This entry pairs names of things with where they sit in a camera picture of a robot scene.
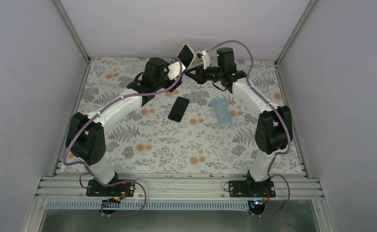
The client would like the black smartphone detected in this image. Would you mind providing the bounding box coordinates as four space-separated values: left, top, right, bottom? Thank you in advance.
168 97 189 122

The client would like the light blue phone case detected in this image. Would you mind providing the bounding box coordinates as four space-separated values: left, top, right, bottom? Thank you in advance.
211 99 232 125

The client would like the black phone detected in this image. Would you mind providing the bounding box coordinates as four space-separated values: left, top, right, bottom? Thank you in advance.
177 44 196 68

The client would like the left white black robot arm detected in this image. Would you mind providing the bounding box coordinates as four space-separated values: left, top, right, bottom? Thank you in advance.
63 58 187 196

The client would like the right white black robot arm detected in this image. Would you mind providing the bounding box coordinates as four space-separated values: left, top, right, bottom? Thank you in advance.
186 47 293 197

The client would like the floral patterned table mat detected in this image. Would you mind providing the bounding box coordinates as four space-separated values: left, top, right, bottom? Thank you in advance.
78 57 303 175

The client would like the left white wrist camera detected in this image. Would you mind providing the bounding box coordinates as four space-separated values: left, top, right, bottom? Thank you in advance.
167 61 186 80

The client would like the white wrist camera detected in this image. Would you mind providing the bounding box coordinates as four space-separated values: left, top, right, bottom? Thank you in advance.
197 49 211 70
167 61 186 80

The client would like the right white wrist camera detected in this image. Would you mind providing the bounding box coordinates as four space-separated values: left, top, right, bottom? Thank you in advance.
197 49 211 70

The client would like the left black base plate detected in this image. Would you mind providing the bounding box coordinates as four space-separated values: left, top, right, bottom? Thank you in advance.
86 179 135 198

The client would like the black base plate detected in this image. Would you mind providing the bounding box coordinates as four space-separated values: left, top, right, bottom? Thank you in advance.
228 179 276 198
86 179 135 198

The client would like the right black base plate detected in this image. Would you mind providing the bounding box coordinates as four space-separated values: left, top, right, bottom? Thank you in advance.
228 179 276 198

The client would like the aluminium extrusion rail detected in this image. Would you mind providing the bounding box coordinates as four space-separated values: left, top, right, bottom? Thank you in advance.
35 175 324 200

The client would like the slotted grey cable duct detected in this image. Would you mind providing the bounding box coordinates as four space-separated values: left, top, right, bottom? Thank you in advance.
45 199 249 211

